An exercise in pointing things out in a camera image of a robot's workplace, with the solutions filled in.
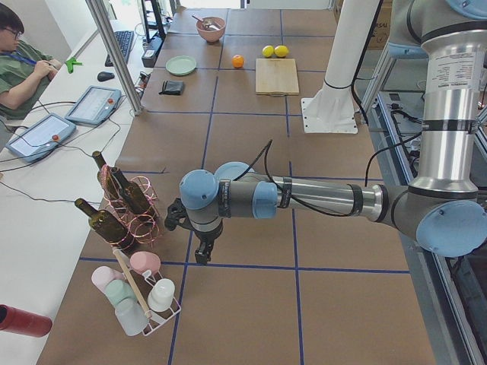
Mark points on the mint green cup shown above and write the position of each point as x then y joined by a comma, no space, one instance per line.
118,290

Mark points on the green plastic clip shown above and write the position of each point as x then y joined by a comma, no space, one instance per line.
71,63

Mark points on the white cup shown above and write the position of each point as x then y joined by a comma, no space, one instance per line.
161,296

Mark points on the metal scoop in bowl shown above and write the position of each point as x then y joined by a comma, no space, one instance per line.
206,23

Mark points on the white camera stand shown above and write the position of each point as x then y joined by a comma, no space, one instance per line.
331,110

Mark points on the wooden cutting board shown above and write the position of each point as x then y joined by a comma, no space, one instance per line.
276,77

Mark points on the light grey cup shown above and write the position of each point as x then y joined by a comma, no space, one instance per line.
131,317

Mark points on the front brown wine bottle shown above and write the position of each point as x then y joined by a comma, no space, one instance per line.
106,225

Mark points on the near teach pendant tablet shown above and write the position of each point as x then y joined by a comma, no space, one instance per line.
41,138

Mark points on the pink bowl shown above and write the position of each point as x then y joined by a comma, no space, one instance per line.
212,36

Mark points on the upper yellow lemon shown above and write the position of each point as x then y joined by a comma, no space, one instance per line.
268,51

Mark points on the folded dark grey cloth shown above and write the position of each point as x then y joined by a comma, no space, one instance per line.
170,87

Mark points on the white wire cup rack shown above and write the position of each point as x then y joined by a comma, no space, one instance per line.
158,319

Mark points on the teach pendant tablet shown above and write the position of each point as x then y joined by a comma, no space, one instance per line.
41,138
94,106

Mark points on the copper wire bottle rack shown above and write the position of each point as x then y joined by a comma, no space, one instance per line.
146,232

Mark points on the aluminium frame post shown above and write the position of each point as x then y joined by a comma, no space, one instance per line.
99,14

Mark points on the pale green plate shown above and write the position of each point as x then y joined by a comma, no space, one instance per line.
181,65

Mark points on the black computer mouse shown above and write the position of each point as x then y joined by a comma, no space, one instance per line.
105,76

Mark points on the far teach pendant tablet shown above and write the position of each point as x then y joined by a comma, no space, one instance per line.
94,106

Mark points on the red cylinder bottle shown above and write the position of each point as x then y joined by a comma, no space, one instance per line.
22,322

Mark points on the pale pink cup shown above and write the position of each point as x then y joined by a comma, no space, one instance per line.
103,275

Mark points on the person in green shirt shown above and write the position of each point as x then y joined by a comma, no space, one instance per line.
25,71

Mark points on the black keyboard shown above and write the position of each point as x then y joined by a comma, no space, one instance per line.
125,40

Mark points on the pink cup on top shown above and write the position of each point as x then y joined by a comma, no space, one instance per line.
143,261

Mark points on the wooden rack handle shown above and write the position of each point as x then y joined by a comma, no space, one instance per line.
126,271

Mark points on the back brown wine bottle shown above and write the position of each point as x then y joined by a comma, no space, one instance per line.
104,177

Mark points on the orange fruit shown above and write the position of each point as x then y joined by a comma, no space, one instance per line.
238,61

